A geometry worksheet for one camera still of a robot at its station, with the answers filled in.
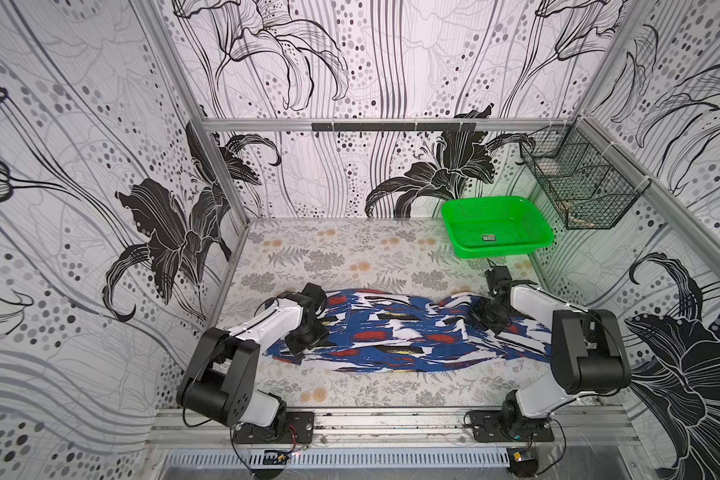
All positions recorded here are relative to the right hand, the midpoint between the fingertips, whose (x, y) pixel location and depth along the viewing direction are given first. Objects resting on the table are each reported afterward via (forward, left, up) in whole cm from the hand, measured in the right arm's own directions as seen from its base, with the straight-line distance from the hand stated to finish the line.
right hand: (474, 318), depth 93 cm
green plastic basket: (+37, -16, +2) cm, 41 cm away
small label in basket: (+32, -12, +2) cm, 35 cm away
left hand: (-11, +48, +2) cm, 50 cm away
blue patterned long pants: (-6, +31, +4) cm, 32 cm away
